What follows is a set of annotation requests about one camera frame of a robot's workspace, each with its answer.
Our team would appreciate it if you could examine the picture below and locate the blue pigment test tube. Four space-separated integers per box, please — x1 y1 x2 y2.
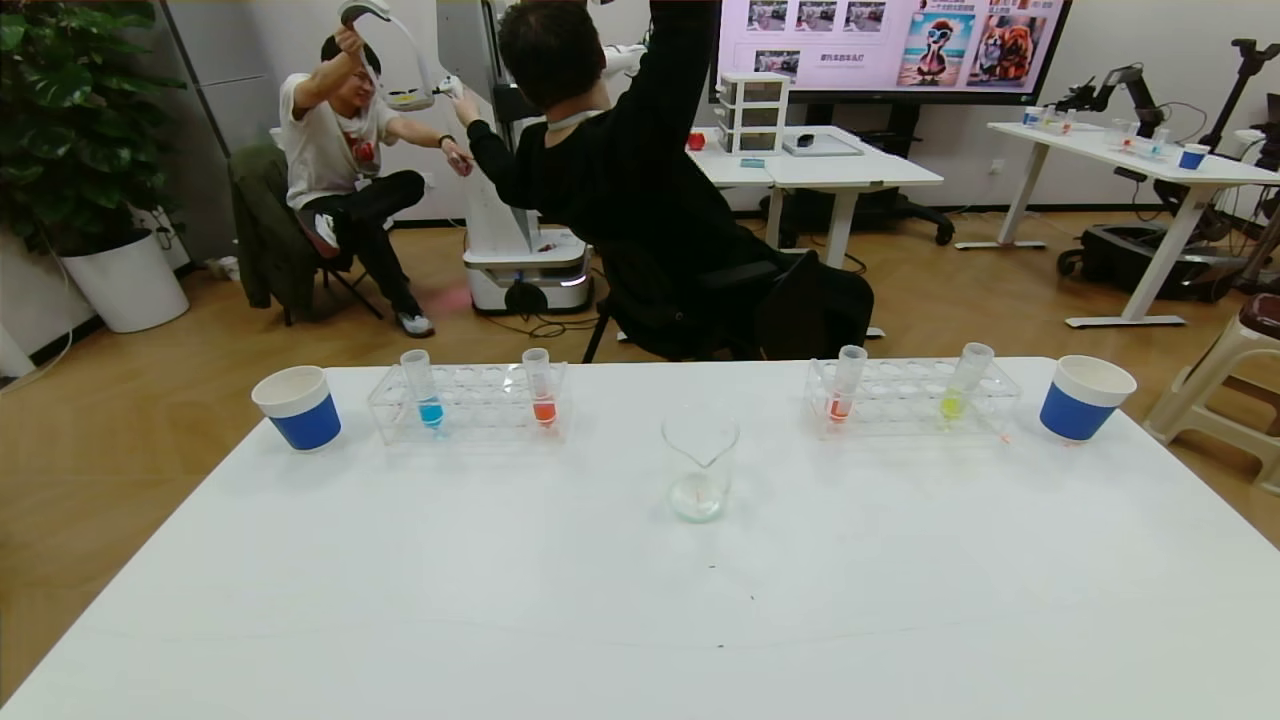
400 349 445 431

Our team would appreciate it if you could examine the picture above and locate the yellow pigment test tube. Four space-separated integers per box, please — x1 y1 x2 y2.
939 342 996 423

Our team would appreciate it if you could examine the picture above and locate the black wheeled robot base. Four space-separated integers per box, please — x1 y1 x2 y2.
1058 222 1241 303

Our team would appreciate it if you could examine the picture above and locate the orange pigment test tube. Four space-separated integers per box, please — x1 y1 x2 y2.
827 345 869 423
522 348 558 429

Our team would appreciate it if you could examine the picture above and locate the clear glass beaker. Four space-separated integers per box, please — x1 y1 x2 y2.
661 405 741 524

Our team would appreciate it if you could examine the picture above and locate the clear acrylic test tube rack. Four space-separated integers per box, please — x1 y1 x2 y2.
367 361 569 446
804 356 1022 439

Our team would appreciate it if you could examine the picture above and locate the person in black jacket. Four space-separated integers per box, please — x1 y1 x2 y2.
455 0 876 363

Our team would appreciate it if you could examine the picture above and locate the white mobile robot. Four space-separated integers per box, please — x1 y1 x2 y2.
437 0 651 317

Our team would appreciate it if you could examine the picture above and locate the white desk with apple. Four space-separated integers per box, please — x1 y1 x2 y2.
686 128 777 251

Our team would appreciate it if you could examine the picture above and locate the white plastic drawer unit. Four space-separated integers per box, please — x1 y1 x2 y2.
717 70 791 156

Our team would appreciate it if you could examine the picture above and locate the grey tablet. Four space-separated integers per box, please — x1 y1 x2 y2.
782 133 865 157

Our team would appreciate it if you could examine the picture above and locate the white desk with tablet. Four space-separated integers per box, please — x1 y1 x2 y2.
765 125 946 341

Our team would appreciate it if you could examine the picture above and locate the black display stand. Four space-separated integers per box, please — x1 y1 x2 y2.
760 100 956 247

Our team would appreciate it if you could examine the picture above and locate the blue white paper cup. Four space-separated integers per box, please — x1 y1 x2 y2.
251 365 343 453
1039 355 1138 443

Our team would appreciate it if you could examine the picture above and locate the white VR headset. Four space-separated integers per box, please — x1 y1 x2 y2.
338 0 437 111

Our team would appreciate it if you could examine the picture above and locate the person in white shirt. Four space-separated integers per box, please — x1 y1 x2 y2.
278 25 476 339

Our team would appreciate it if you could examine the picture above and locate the dark green jacket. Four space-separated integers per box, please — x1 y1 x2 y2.
228 142 321 311

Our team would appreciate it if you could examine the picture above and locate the long white desk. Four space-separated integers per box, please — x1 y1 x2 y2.
955 120 1280 329

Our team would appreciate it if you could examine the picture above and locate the white plant pot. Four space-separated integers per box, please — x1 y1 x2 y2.
58 228 191 334

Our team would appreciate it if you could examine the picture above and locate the beige plastic stool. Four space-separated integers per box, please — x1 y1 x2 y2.
1143 292 1280 496

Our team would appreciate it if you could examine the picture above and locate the large green potted plant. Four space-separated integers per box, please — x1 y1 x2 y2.
0 0 186 256

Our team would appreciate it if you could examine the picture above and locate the large wall display screen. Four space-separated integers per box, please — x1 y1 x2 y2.
710 0 1073 106

